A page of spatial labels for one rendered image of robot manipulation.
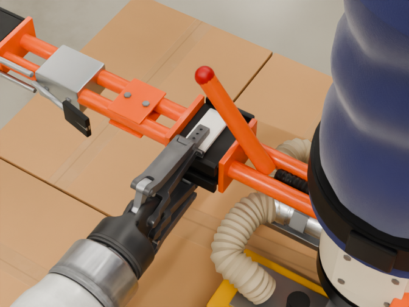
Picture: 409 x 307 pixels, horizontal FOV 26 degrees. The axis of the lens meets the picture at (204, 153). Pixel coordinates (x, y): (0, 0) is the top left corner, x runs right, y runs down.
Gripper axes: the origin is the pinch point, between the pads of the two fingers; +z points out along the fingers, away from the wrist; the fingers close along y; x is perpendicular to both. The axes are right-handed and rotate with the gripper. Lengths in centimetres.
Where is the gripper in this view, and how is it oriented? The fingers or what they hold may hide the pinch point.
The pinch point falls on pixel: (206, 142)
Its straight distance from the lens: 109.7
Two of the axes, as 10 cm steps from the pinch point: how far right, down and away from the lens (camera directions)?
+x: 8.5, 4.2, -3.3
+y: 0.0, 6.2, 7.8
